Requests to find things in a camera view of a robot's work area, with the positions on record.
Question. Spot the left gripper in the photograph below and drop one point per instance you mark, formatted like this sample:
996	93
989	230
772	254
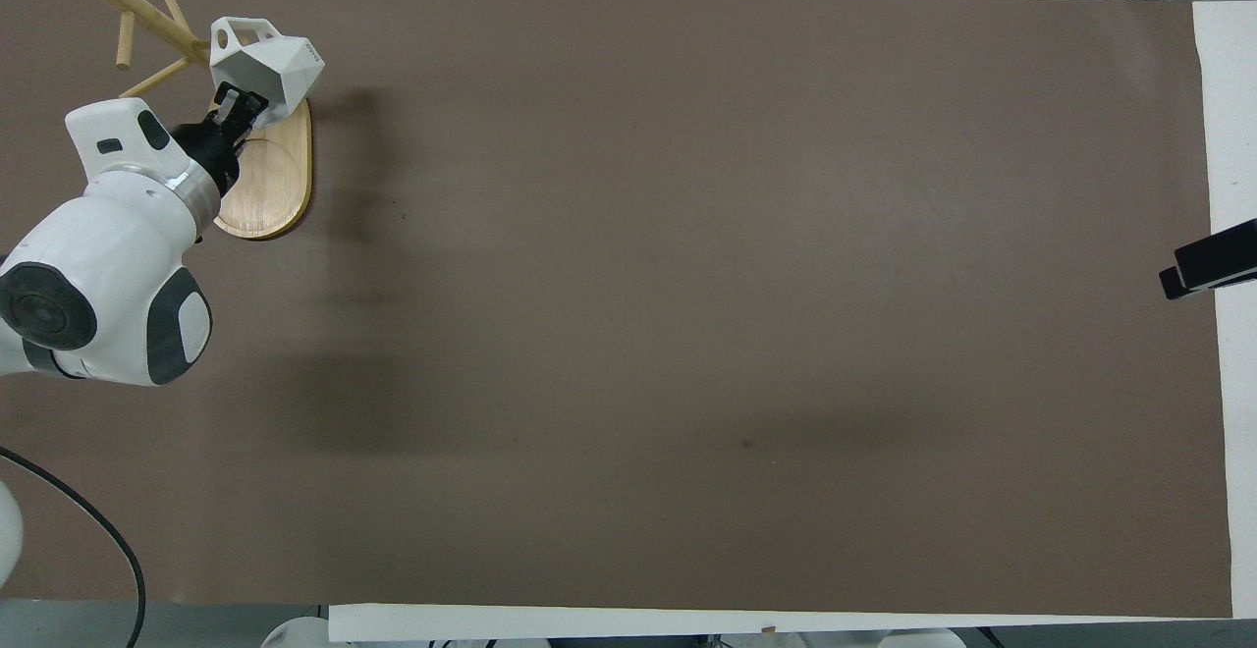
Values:
208	149

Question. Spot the wooden cup rack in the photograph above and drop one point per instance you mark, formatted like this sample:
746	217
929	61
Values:
270	182

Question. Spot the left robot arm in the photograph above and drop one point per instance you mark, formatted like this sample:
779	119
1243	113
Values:
103	245

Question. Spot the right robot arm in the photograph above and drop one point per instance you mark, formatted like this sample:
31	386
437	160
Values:
918	639

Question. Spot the white faceted cup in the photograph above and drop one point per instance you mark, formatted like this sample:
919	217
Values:
277	64

